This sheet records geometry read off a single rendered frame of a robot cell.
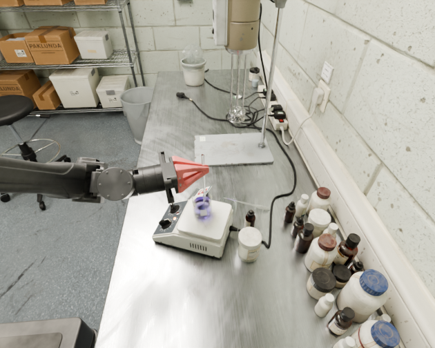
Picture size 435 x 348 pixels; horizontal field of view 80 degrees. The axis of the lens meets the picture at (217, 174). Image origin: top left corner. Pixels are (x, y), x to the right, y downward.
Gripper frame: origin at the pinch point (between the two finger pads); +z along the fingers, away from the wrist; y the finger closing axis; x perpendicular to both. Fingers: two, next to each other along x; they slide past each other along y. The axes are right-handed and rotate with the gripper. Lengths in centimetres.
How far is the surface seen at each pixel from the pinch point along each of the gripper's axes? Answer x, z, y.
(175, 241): 21.9, -9.1, -1.2
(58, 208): 101, -80, 102
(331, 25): -17, 52, 37
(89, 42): 30, -46, 226
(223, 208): 16.9, 5.2, 1.7
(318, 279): 19.8, 20.4, -21.8
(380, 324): 14.2, 23.4, -34.3
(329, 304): 19.4, 19.3, -27.3
